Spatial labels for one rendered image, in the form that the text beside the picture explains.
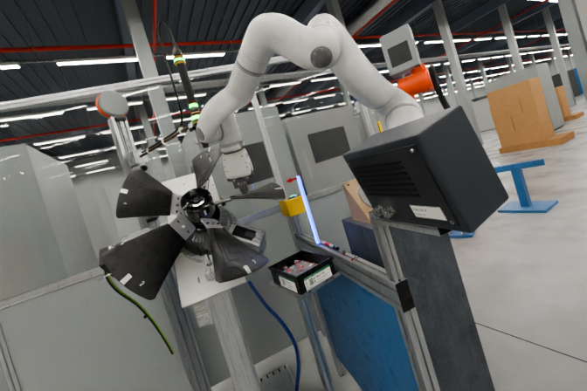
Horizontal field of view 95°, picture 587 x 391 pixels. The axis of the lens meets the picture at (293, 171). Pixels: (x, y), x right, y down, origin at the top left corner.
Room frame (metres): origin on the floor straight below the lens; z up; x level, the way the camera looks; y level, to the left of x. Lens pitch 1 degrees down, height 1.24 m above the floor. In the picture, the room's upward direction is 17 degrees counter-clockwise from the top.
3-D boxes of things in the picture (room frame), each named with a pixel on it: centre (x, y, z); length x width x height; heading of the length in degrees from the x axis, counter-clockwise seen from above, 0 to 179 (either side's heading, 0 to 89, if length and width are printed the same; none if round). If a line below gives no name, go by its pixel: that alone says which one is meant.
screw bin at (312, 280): (1.02, 0.08, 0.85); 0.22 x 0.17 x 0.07; 32
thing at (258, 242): (1.17, 0.28, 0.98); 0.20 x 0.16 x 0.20; 17
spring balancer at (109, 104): (1.57, 0.89, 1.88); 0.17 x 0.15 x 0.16; 107
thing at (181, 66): (1.13, 0.32, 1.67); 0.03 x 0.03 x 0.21
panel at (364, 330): (1.14, -0.05, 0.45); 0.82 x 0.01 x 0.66; 17
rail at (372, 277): (1.14, -0.05, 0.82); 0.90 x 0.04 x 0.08; 17
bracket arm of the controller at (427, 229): (0.63, -0.21, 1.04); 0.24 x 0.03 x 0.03; 17
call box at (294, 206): (1.52, 0.06, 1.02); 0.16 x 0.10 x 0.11; 17
